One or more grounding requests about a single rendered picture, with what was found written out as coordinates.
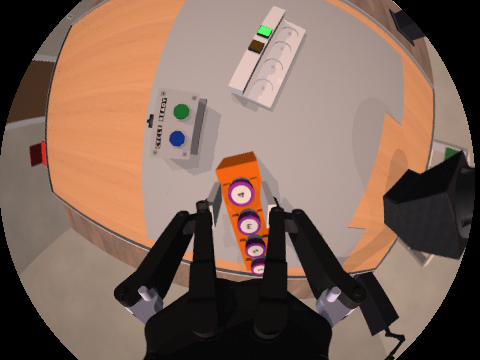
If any orange tube rack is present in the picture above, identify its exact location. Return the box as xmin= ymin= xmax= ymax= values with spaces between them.
xmin=215 ymin=151 xmax=269 ymax=271

